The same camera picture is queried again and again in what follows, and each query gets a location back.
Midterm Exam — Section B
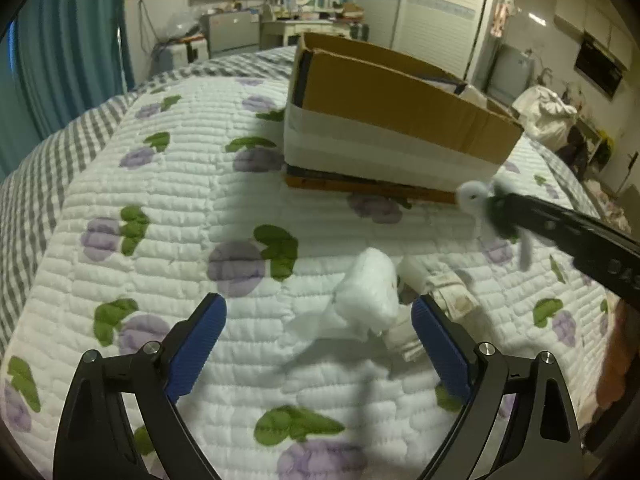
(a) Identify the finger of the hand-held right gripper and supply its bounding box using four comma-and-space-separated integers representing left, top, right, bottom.
492, 192, 640, 261

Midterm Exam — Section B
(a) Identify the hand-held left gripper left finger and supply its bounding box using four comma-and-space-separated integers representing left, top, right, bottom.
52, 292, 228, 480

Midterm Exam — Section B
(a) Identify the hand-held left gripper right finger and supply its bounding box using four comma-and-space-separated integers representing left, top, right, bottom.
410, 292, 586, 480

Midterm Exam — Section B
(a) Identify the white and green soft cloth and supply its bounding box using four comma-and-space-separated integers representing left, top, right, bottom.
455, 176, 538, 272

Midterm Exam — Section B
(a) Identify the white fluffy cloth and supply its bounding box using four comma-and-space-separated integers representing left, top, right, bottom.
285, 247, 401, 343

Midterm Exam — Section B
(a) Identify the brown cardboard box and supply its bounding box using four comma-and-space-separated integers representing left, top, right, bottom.
283, 31, 525, 192

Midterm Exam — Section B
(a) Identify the person's right hand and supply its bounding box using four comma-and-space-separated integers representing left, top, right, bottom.
597, 302, 640, 411

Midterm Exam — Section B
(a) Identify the white folded cloth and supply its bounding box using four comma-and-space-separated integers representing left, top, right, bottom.
385, 322, 431, 363

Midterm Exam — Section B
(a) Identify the beige folded sock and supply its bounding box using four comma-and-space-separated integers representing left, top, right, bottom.
424, 270, 482, 320

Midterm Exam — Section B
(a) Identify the pile of white clothes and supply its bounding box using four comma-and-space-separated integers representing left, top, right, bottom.
511, 84, 581, 150

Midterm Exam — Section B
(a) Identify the white floral quilted blanket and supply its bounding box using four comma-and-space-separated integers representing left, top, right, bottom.
0, 62, 626, 480

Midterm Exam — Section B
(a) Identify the white small refrigerator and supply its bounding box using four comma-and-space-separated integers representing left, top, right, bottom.
487, 42, 543, 108

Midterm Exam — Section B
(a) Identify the black range hood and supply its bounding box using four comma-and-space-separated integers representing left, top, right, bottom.
574, 32, 630, 100

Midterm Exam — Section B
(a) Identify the flat orange box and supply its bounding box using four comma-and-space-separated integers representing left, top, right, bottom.
284, 162, 458, 206

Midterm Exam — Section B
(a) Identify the white sliding wardrobe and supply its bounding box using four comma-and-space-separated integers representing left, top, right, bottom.
355, 0, 493, 81

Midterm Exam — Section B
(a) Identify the clear plastic storage box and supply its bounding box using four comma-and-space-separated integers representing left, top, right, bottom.
152, 35, 210, 73

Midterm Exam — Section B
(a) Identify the white dressing table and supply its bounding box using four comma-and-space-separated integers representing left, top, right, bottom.
260, 7, 371, 51

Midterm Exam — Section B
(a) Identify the grey metal cabinet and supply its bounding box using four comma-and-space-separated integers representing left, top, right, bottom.
200, 11, 262, 59

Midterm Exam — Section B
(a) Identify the teal curtain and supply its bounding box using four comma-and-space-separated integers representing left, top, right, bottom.
0, 0, 138, 181

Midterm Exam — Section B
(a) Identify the hanging pink wall ornament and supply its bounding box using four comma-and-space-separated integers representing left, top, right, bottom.
491, 0, 518, 38

